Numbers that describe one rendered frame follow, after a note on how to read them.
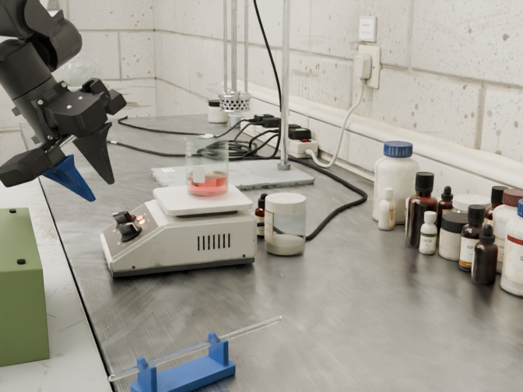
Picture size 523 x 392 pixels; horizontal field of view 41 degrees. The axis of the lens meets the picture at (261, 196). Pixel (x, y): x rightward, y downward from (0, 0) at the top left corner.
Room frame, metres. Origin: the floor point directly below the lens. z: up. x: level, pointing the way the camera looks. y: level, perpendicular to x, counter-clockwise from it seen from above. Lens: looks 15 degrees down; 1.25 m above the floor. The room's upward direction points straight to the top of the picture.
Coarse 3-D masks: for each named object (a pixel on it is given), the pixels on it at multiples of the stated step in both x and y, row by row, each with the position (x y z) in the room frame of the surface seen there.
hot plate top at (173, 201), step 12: (156, 192) 0.97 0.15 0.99; (168, 192) 0.97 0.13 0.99; (180, 192) 0.97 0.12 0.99; (240, 192) 0.97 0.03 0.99; (168, 204) 0.91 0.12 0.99; (180, 204) 0.91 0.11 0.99; (192, 204) 0.91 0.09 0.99; (204, 204) 0.91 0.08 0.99; (216, 204) 0.91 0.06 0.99; (228, 204) 0.91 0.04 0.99; (240, 204) 0.91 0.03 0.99; (252, 204) 0.92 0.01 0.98
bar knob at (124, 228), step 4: (120, 224) 0.90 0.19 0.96; (124, 224) 0.89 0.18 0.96; (128, 224) 0.89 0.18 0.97; (132, 224) 0.88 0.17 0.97; (120, 228) 0.89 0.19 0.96; (124, 228) 0.89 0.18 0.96; (128, 228) 0.88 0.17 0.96; (132, 228) 0.88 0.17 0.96; (136, 228) 0.88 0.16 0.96; (140, 228) 0.89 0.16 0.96; (120, 232) 0.90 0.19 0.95; (124, 232) 0.89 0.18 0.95; (128, 232) 0.89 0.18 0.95; (132, 232) 0.88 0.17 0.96; (136, 232) 0.88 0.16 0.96; (140, 232) 0.89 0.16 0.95; (124, 236) 0.89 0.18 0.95; (128, 236) 0.88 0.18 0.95; (132, 236) 0.88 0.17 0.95; (124, 240) 0.88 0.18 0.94; (128, 240) 0.88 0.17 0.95
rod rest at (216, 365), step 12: (216, 336) 0.63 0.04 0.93; (216, 348) 0.62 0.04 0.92; (228, 348) 0.61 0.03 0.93; (144, 360) 0.58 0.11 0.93; (204, 360) 0.62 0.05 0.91; (216, 360) 0.62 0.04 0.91; (228, 360) 0.61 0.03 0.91; (144, 372) 0.57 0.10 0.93; (168, 372) 0.60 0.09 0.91; (180, 372) 0.60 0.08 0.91; (192, 372) 0.60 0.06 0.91; (204, 372) 0.60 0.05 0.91; (216, 372) 0.60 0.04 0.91; (228, 372) 0.61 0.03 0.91; (132, 384) 0.58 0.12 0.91; (144, 384) 0.57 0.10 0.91; (156, 384) 0.56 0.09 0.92; (168, 384) 0.58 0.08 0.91; (180, 384) 0.58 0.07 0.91; (192, 384) 0.58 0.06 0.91; (204, 384) 0.59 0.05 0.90
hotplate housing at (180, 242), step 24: (168, 216) 0.91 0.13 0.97; (192, 216) 0.91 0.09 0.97; (216, 216) 0.91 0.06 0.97; (240, 216) 0.91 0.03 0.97; (144, 240) 0.87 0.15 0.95; (168, 240) 0.87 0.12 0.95; (192, 240) 0.88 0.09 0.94; (216, 240) 0.89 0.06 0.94; (240, 240) 0.90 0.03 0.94; (120, 264) 0.85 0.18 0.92; (144, 264) 0.86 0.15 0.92; (168, 264) 0.87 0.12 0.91; (192, 264) 0.89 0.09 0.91; (216, 264) 0.90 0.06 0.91
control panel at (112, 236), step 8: (136, 208) 0.98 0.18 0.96; (144, 208) 0.97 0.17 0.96; (136, 216) 0.95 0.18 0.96; (144, 216) 0.94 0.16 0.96; (152, 216) 0.92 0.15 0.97; (112, 224) 0.97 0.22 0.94; (136, 224) 0.92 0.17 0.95; (144, 224) 0.91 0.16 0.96; (152, 224) 0.89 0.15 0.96; (104, 232) 0.96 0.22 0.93; (112, 232) 0.94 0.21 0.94; (144, 232) 0.88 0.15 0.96; (112, 240) 0.91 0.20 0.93; (120, 240) 0.90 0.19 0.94; (136, 240) 0.87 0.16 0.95; (112, 248) 0.88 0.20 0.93; (120, 248) 0.87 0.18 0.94; (112, 256) 0.86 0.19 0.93
